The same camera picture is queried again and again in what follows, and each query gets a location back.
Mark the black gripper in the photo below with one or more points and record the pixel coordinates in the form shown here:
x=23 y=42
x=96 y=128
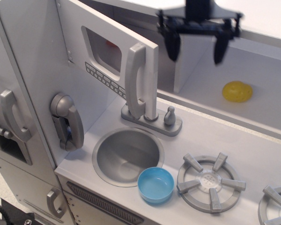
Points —
x=201 y=17

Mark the white toy microwave door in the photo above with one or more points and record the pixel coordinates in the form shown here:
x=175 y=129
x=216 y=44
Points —
x=86 y=31

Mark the orange toy food in microwave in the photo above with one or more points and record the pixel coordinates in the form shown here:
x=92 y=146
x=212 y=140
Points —
x=111 y=45

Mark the yellow toy lemon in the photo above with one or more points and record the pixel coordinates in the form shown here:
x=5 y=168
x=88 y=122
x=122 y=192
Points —
x=237 y=91

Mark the silver toy faucet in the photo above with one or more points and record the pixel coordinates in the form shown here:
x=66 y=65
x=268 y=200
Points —
x=166 y=123

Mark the white toy kitchen unit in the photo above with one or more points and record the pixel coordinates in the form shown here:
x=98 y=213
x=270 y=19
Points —
x=35 y=66

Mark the round silver sink basin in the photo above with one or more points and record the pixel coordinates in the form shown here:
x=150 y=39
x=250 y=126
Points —
x=121 y=155

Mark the silver stove burner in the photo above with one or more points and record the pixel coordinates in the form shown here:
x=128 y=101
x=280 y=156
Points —
x=209 y=184
x=269 y=210

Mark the light blue plastic bowl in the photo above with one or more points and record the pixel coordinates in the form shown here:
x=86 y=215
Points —
x=155 y=185

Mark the silver toy telephone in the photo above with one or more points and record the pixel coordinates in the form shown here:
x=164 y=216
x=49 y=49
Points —
x=67 y=122

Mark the grey oven vent panel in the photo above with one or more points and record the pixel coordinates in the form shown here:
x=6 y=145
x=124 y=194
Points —
x=105 y=205

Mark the grey ice dispenser panel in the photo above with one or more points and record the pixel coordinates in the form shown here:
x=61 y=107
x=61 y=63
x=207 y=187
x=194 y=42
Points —
x=14 y=146

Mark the silver fridge door handle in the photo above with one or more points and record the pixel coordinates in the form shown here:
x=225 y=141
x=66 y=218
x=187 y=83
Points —
x=8 y=100

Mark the silver lower door handle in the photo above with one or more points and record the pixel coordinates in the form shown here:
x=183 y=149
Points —
x=51 y=197

